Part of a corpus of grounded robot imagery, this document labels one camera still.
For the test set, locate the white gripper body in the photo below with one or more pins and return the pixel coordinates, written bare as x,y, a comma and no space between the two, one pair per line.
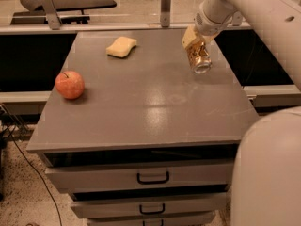
209,24

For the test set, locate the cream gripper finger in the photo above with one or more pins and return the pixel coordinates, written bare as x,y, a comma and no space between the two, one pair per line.
192,36

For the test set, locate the orange soda can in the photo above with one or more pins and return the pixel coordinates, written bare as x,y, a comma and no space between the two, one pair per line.
198,57

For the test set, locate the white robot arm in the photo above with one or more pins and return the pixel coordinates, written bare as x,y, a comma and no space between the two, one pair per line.
266,178

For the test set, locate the yellow sponge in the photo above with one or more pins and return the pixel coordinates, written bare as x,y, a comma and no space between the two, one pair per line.
121,47

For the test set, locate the grey drawer cabinet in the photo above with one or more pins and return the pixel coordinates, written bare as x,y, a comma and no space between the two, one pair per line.
148,107

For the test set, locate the black padded bench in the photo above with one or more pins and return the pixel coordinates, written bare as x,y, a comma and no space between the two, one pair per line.
68,11

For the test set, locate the red apple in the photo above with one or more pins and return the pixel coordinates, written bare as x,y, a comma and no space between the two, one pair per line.
70,84

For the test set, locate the top grey drawer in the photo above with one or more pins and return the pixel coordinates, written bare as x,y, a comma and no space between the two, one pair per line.
115,177

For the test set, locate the grey drawer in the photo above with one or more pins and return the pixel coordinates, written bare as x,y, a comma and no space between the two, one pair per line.
150,206
189,219
115,177

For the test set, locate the middle grey drawer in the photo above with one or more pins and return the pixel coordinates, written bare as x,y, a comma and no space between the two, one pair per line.
150,206

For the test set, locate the bottom grey drawer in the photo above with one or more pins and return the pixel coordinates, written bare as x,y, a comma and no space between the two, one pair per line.
189,219

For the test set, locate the right metal bracket post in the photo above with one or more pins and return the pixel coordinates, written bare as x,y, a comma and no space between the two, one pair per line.
237,19

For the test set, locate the metal bracket post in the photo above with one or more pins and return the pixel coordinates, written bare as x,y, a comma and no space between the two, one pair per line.
165,13
237,19
51,14

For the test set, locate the middle metal bracket post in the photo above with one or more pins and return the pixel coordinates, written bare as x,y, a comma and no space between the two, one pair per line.
165,13

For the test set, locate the left metal bracket post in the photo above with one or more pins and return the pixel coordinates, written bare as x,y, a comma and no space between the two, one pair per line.
51,14

